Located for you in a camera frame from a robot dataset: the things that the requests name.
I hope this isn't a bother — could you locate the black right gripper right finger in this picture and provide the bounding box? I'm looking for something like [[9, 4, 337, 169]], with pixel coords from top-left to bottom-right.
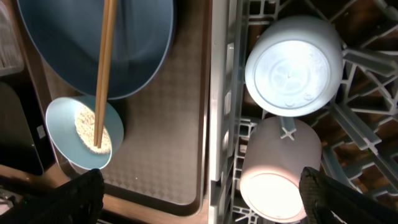
[[299, 167, 397, 224]]

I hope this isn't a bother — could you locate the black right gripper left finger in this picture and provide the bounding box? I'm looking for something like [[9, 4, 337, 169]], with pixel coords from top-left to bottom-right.
[[1, 169, 104, 224]]

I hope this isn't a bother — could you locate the pink cup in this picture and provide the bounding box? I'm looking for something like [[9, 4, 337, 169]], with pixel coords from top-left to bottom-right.
[[239, 117, 322, 223]]

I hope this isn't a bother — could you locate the light blue cup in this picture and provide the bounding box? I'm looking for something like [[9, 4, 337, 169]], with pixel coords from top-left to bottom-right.
[[244, 16, 343, 117]]

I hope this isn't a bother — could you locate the grey dishwasher rack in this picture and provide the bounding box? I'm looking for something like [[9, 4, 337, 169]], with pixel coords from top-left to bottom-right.
[[208, 0, 397, 223]]

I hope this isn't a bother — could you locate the light blue rice bowl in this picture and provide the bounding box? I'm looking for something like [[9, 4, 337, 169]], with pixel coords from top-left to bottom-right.
[[45, 96, 124, 170]]

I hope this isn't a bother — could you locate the brown serving tray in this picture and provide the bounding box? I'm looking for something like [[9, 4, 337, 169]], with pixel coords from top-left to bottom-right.
[[16, 1, 210, 217]]

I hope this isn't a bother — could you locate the clear plastic bin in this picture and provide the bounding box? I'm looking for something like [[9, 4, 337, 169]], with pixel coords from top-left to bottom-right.
[[0, 2, 24, 77]]

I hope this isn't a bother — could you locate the dark blue plate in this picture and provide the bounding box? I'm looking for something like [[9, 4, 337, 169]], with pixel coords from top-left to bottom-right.
[[17, 0, 175, 100]]

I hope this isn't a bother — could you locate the wooden chopstick right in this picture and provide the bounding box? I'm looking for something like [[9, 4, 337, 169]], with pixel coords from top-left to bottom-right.
[[99, 0, 118, 148]]

